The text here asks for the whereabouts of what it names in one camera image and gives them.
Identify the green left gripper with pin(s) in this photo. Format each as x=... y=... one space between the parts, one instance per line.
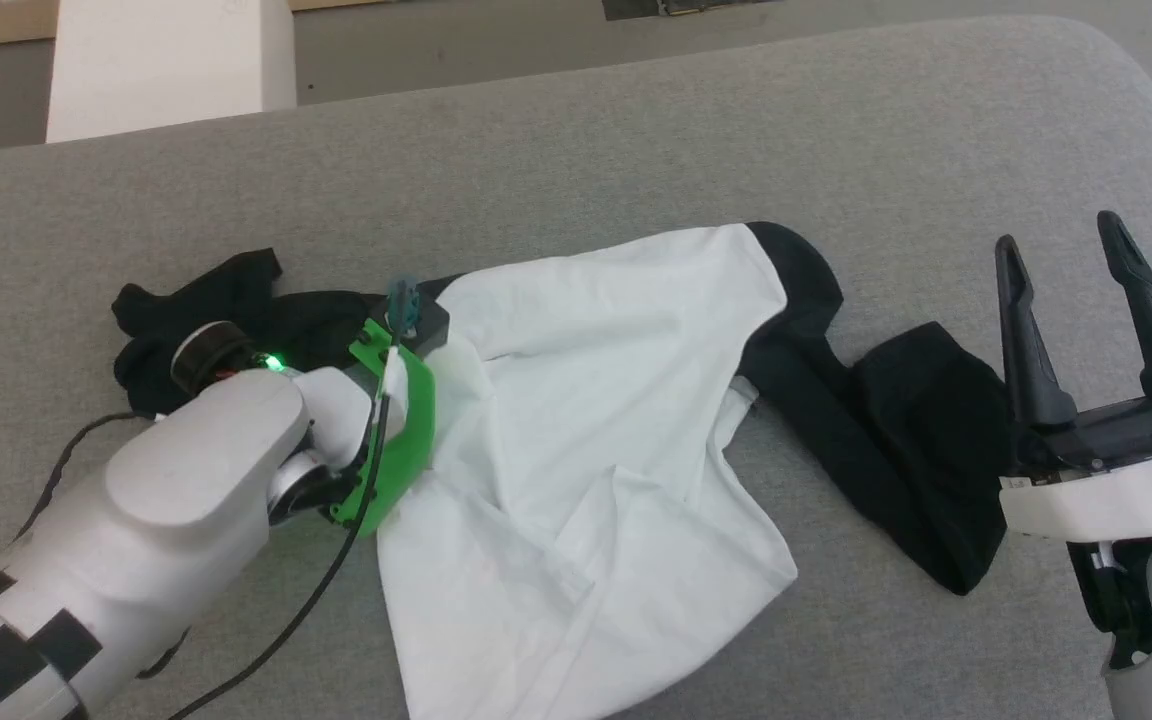
x=406 y=440

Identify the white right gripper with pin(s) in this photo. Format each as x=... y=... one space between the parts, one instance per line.
x=1106 y=500

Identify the white shirt with black sleeves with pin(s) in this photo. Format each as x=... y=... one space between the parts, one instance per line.
x=586 y=400

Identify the grey fabric sofa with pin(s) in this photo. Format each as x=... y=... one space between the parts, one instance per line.
x=586 y=150

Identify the white rectangular box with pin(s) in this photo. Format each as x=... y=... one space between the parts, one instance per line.
x=166 y=60

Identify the small black floor tape patch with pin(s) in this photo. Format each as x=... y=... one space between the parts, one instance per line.
x=631 y=8

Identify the large black floor tape patch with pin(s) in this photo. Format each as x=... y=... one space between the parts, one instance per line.
x=721 y=5

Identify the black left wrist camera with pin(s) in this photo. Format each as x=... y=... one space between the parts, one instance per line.
x=426 y=325

